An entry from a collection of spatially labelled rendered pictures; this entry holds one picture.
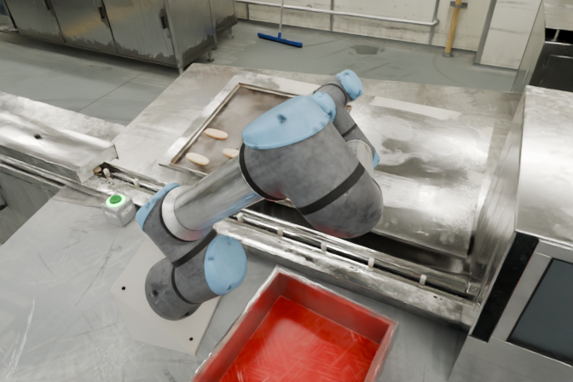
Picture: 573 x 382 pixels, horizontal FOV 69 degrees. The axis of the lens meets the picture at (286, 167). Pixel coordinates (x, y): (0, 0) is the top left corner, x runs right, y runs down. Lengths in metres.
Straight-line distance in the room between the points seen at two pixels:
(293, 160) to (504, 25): 3.91
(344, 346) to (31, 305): 0.83
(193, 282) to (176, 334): 0.19
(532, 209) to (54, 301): 1.15
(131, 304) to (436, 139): 1.07
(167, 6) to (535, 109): 3.28
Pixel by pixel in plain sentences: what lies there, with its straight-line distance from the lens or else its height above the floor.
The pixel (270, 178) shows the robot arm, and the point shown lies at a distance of 0.59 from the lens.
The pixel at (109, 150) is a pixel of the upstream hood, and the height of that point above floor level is 0.91.
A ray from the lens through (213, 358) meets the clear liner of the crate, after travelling 0.98.
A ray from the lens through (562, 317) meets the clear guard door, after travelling 0.86.
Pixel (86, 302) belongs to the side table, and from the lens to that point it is 1.29.
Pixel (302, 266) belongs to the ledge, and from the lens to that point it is 1.18.
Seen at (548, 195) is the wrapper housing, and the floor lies 1.30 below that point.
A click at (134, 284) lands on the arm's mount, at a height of 0.99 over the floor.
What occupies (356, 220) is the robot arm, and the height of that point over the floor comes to 1.36.
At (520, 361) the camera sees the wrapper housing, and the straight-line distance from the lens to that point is 0.97.
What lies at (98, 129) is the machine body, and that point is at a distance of 1.99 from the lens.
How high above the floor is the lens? 1.78
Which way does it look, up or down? 38 degrees down
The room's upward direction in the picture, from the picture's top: 2 degrees counter-clockwise
